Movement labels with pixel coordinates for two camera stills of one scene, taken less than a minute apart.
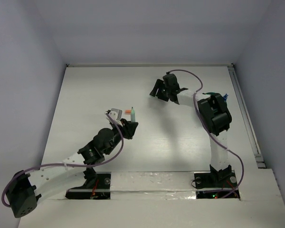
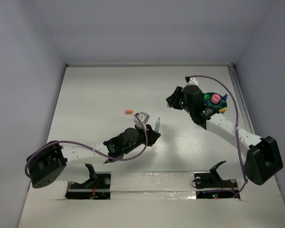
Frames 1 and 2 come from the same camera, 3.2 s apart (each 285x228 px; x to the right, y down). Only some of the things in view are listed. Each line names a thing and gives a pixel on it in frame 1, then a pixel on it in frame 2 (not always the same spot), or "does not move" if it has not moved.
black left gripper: x=128 y=128 to x=152 y=135
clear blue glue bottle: x=225 y=97 does not move
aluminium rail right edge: x=247 y=117 does not move
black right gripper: x=158 y=84 to x=173 y=99
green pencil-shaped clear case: x=133 y=115 to x=157 y=125
